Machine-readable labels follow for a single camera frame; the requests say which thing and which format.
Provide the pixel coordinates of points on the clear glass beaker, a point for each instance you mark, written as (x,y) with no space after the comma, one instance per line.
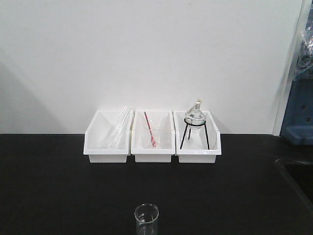
(146,217)

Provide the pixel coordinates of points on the middle white storage bin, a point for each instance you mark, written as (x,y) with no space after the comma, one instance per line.
(166,126)

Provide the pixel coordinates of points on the white storage bin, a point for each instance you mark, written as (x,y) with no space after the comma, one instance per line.
(166,126)
(197,145)
(98,128)

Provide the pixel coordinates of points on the clear glass funnel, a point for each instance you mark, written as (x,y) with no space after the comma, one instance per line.
(146,139)

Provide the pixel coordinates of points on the red white striped stirrer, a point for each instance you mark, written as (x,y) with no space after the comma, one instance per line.
(153,142)

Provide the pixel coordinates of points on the clear glass rods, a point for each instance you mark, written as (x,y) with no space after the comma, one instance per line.
(110,140)

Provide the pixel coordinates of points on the glass alcohol lamp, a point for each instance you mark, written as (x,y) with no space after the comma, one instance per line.
(195,115)

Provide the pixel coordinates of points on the right white storage bin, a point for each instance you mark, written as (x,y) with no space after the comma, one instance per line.
(197,145)

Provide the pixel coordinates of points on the left white storage bin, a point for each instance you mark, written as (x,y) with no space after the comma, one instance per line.
(98,128)

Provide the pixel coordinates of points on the black lab sink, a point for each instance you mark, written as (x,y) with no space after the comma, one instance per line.
(299,174)

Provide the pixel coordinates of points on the clear plastic bag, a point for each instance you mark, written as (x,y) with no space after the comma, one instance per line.
(304,66)

